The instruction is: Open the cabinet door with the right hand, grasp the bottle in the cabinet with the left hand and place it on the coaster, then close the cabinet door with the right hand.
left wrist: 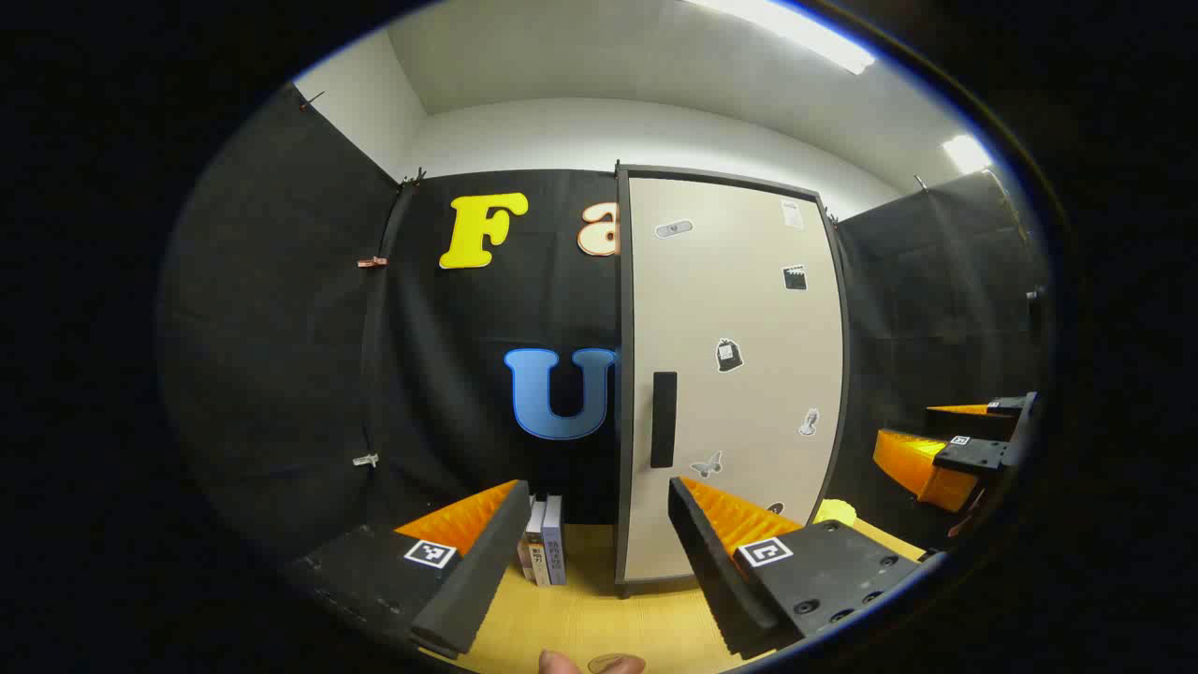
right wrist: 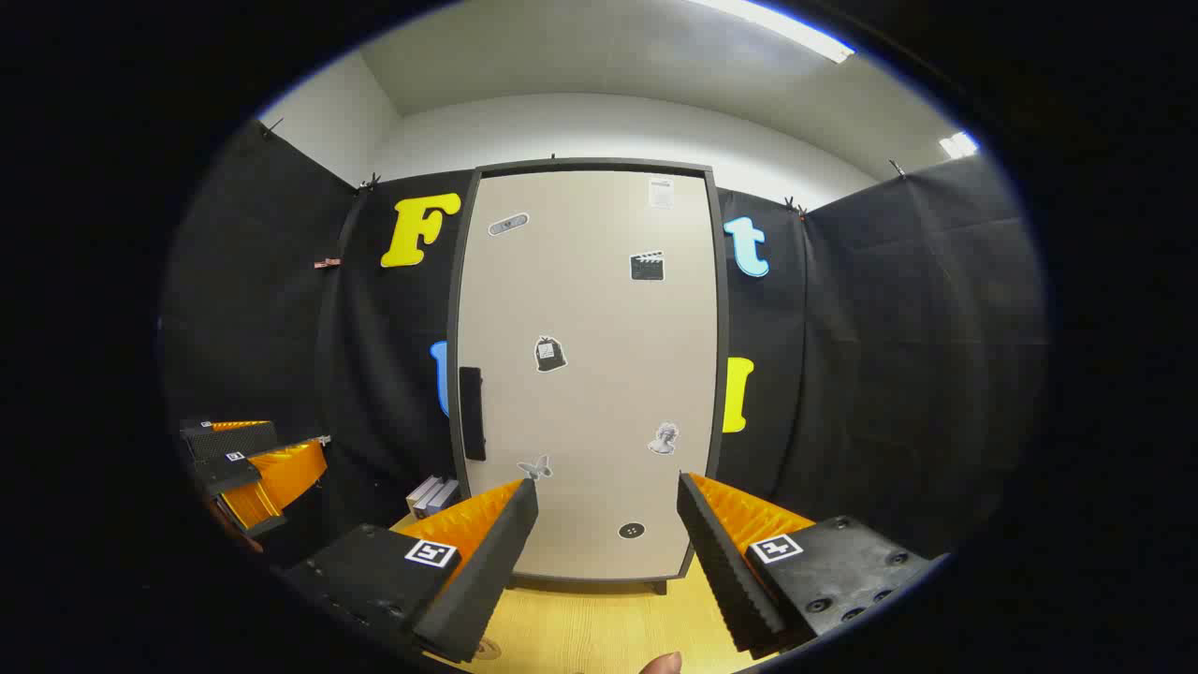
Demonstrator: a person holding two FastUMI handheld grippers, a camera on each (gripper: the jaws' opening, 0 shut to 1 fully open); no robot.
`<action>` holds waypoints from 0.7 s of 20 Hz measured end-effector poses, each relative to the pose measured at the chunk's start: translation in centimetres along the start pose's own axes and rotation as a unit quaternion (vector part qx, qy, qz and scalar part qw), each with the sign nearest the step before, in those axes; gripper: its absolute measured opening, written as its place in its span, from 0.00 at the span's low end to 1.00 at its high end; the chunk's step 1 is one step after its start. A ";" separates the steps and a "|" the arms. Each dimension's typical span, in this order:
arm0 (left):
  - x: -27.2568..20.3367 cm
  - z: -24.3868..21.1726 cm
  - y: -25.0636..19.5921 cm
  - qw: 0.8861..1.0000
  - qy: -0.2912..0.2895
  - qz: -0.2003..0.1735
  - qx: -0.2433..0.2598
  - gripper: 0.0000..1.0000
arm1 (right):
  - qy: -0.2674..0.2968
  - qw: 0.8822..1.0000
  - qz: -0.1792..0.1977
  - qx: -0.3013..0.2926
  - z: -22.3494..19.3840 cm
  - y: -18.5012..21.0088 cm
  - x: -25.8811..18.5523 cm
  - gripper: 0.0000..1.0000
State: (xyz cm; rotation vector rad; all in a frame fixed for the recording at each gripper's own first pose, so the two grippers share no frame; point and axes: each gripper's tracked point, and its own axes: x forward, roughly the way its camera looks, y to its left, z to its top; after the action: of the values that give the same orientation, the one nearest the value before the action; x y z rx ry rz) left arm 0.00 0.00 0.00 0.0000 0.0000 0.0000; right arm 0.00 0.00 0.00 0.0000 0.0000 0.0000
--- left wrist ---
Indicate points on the black backdrop cloth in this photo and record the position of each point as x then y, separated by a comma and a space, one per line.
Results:
281, 328

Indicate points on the yellow foam lump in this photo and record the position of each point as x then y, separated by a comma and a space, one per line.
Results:
836, 511

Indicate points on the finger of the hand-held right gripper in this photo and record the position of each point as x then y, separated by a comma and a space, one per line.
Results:
973, 426
922, 468

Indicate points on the lavender book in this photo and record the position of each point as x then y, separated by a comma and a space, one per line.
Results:
556, 543

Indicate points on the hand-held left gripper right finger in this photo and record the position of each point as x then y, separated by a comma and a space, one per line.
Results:
711, 571

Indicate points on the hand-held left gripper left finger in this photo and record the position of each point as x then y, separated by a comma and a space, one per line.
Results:
477, 580

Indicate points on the beige cabinet door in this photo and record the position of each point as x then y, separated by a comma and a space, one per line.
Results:
739, 393

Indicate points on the ceiling light panel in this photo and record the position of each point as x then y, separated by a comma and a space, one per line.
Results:
968, 154
796, 28

